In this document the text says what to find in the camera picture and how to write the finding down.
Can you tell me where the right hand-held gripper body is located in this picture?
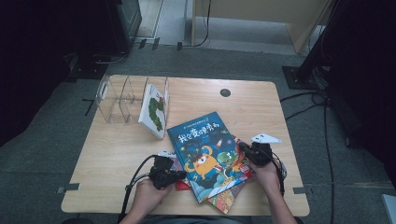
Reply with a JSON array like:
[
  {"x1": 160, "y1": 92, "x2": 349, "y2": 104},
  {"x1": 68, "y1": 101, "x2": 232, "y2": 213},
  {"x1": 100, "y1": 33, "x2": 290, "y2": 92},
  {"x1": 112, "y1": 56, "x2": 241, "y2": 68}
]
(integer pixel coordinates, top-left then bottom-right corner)
[{"x1": 250, "y1": 133, "x2": 283, "y2": 167}]

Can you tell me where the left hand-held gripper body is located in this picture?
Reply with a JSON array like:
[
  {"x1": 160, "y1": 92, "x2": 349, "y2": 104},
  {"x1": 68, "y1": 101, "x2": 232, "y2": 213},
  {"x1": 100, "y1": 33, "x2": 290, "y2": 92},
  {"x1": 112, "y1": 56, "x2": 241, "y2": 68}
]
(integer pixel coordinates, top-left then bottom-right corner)
[{"x1": 148, "y1": 149, "x2": 177, "y2": 190}]

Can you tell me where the red picture book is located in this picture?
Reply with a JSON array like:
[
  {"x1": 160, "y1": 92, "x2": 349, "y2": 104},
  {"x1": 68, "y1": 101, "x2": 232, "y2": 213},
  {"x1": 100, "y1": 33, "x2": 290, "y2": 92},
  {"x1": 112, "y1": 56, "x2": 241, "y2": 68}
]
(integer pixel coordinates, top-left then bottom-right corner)
[{"x1": 175, "y1": 179, "x2": 192, "y2": 191}]

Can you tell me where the dark blue picture book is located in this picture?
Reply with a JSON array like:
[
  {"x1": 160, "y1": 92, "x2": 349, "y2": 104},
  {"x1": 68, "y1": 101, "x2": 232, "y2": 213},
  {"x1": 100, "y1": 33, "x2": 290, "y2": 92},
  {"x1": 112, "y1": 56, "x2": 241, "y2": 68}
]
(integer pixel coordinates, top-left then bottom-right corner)
[{"x1": 166, "y1": 111, "x2": 256, "y2": 203}]

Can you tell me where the light blue monster picture book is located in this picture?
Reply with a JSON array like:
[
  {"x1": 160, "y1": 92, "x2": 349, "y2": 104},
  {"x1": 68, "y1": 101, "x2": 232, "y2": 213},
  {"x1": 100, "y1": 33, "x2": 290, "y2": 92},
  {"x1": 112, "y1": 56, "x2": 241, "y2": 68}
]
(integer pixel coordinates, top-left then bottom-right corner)
[{"x1": 169, "y1": 134, "x2": 254, "y2": 215}]

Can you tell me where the white caterpillar board book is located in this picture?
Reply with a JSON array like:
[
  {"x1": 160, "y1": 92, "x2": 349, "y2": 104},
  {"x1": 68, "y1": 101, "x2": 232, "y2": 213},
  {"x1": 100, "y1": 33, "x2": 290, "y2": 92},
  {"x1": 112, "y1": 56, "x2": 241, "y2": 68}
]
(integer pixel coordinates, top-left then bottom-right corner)
[{"x1": 138, "y1": 83, "x2": 170, "y2": 140}]

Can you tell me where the clear acrylic book rack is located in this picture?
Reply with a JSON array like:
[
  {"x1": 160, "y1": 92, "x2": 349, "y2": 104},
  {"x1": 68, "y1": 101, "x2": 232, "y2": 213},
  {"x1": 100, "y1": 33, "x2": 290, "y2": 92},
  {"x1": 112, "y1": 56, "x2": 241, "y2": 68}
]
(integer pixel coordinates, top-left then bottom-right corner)
[{"x1": 95, "y1": 74, "x2": 171, "y2": 125}]

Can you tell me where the person's right hand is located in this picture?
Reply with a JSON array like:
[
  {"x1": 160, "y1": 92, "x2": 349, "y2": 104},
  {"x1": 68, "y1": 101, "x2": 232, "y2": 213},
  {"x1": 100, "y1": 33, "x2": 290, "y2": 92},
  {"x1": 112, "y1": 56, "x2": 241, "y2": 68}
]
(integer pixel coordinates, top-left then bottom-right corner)
[{"x1": 248, "y1": 160, "x2": 282, "y2": 194}]

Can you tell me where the person's left hand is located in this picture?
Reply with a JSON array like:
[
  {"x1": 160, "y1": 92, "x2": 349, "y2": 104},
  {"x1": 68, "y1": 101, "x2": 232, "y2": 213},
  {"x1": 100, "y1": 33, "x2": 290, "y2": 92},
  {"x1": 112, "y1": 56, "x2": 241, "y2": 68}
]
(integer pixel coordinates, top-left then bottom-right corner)
[{"x1": 132, "y1": 179, "x2": 174, "y2": 216}]

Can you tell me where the black metal stand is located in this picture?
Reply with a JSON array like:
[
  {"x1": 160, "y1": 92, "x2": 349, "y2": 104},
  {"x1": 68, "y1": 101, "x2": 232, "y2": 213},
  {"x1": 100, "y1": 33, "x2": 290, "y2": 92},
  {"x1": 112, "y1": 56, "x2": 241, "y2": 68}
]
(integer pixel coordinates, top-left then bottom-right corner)
[{"x1": 282, "y1": 0, "x2": 347, "y2": 91}]

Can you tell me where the light grey box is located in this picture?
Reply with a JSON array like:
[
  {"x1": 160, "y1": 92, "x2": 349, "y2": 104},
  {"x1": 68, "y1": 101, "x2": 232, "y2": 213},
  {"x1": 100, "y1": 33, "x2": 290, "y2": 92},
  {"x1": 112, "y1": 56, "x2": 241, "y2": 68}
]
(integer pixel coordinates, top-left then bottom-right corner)
[{"x1": 381, "y1": 193, "x2": 396, "y2": 224}]

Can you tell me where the black curtain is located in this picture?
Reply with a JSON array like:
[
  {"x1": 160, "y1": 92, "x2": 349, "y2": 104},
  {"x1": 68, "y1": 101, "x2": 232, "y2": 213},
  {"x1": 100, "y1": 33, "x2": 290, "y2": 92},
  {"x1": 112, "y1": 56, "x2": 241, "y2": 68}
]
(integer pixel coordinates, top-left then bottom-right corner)
[
  {"x1": 323, "y1": 0, "x2": 396, "y2": 188},
  {"x1": 0, "y1": 0, "x2": 120, "y2": 147}
]

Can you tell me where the dark cabinet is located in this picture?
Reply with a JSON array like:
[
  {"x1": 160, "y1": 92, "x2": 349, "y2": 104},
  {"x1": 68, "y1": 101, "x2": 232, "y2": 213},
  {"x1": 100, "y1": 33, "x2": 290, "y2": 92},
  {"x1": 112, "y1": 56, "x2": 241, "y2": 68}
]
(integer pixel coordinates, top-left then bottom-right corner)
[{"x1": 106, "y1": 0, "x2": 143, "y2": 55}]

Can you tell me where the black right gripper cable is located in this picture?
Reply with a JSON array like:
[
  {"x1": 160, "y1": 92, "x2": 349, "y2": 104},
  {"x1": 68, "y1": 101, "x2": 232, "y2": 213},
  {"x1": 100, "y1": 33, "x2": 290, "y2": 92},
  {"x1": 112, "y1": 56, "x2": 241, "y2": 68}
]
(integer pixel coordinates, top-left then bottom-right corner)
[{"x1": 261, "y1": 147, "x2": 288, "y2": 197}]

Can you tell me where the black floor cable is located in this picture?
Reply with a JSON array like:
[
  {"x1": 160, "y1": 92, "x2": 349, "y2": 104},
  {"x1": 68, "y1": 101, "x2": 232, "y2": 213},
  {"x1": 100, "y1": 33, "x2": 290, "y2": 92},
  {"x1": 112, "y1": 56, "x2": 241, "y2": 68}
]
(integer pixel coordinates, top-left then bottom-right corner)
[
  {"x1": 284, "y1": 102, "x2": 326, "y2": 121},
  {"x1": 279, "y1": 90, "x2": 335, "y2": 224}
]

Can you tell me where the black hanging cable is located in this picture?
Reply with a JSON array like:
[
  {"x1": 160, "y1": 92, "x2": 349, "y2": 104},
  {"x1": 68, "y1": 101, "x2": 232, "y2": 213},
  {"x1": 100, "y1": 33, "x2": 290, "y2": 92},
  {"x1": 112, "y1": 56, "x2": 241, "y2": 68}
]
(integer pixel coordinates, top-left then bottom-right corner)
[{"x1": 178, "y1": 0, "x2": 213, "y2": 51}]

